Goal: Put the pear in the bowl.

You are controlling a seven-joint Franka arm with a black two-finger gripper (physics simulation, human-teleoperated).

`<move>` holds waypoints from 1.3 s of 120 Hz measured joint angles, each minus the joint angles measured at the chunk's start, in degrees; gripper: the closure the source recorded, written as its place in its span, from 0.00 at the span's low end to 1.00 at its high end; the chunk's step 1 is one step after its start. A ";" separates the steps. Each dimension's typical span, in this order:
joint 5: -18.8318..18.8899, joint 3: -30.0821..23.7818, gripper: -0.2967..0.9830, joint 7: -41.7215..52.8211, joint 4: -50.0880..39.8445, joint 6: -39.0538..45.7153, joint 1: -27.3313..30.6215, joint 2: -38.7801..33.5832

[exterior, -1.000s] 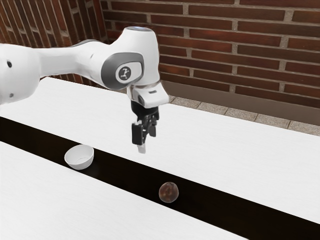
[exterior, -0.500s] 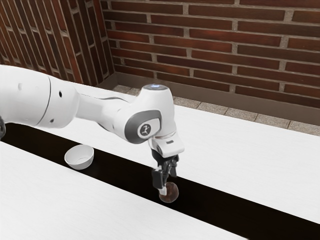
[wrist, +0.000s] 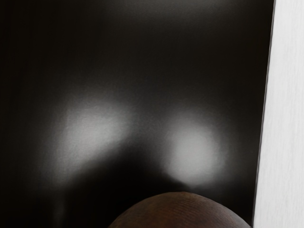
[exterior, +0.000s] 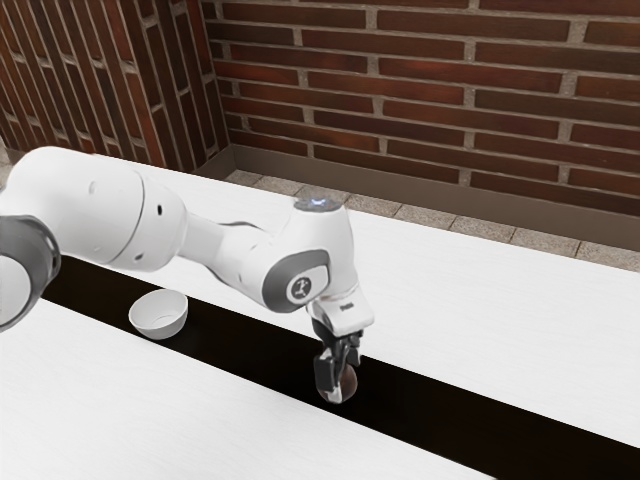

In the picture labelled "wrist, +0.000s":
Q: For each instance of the dark brown wooden round object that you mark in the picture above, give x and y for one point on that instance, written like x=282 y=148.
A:
x=180 y=211

